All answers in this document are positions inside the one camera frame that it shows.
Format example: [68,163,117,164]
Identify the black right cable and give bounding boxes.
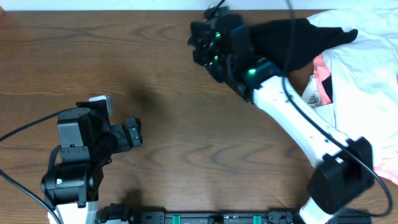
[281,0,394,218]

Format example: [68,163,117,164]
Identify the white t-shirt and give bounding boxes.
[308,9,397,172]

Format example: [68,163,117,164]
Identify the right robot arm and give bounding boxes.
[188,7,375,223]

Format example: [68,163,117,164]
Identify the white leaf-print garment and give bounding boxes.
[302,75,323,108]

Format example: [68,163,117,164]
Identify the black t-shirt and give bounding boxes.
[249,18,358,72]

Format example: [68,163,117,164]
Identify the black left cable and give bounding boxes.
[0,108,75,224]

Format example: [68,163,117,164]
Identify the pink garment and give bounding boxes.
[313,54,333,105]

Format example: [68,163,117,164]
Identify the black cable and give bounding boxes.
[281,0,394,218]
[0,108,75,224]

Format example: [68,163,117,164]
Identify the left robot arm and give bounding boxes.
[41,96,143,224]

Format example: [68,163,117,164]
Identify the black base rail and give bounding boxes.
[96,210,373,224]

